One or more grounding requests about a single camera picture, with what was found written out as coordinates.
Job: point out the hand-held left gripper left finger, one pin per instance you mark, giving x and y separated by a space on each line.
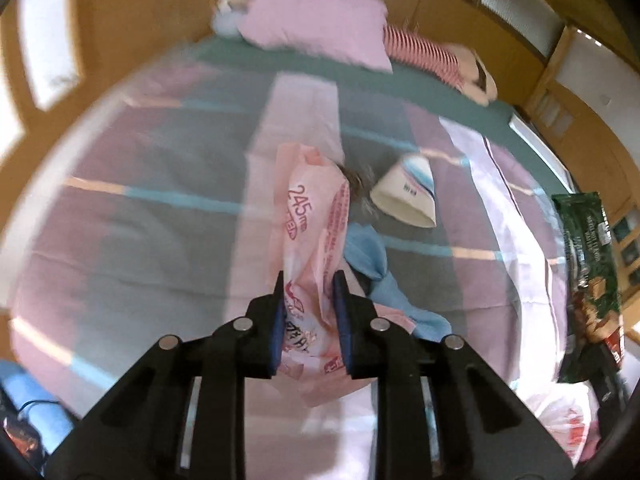
277 330

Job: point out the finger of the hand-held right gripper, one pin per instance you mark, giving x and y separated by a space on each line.
611 385

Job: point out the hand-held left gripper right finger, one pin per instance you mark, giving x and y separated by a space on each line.
344 330

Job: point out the white plastic bag red print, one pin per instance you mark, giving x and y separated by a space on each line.
565 425

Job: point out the pink printed plastic packet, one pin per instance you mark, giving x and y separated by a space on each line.
312 240

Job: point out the dark green snack packet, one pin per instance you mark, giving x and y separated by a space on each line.
590 270

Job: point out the blue cloth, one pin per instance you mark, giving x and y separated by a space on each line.
380 280

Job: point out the white cone-shaped packet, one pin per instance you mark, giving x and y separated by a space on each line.
407 195

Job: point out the striped pink grey blanket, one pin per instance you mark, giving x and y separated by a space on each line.
175 220

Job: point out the blue mat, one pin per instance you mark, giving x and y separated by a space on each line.
30 400

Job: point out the striped plush toy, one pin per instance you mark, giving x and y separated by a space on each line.
435 57

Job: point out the pink pillow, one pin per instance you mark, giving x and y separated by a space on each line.
320 20

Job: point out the pale plush toy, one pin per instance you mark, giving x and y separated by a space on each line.
230 15

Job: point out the wooden bed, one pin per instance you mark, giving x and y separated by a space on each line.
475 25

